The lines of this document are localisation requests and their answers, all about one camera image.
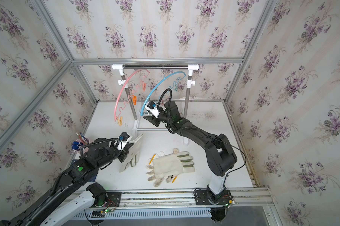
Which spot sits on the pink wavy hanger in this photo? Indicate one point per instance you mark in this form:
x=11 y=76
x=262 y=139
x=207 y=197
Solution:
x=125 y=87

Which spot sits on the pink pen cup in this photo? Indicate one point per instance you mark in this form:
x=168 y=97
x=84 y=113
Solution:
x=79 y=143

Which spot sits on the yellow clothes peg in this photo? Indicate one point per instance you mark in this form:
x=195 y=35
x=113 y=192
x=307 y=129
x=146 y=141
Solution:
x=120 y=120

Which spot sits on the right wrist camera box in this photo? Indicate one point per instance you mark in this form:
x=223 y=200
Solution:
x=152 y=108

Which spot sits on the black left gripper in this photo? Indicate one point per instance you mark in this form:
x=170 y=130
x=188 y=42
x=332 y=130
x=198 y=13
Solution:
x=124 y=153

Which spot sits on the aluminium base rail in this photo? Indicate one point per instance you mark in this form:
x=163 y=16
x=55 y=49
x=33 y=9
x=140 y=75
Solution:
x=184 y=198

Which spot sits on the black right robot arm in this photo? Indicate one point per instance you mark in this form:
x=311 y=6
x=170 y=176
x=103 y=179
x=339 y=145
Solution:
x=219 y=152

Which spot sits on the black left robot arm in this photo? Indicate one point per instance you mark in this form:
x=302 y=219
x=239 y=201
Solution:
x=93 y=157

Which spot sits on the orange clothes peg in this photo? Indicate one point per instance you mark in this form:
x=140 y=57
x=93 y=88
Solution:
x=134 y=100

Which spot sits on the yellow pencil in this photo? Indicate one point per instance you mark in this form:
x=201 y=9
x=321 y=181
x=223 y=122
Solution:
x=152 y=159

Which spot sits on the white glove with grey strap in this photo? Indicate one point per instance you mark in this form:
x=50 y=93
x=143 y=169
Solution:
x=134 y=148

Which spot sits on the small circuit board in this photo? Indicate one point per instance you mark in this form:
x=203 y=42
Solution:
x=101 y=213

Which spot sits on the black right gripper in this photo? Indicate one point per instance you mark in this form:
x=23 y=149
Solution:
x=152 y=119

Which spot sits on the blue book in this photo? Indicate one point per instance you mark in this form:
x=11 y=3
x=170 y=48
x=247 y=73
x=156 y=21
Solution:
x=95 y=176

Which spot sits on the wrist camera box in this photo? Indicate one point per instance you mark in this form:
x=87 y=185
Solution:
x=124 y=137
x=152 y=108

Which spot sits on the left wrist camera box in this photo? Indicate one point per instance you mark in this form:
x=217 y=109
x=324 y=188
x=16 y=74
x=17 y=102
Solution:
x=124 y=137

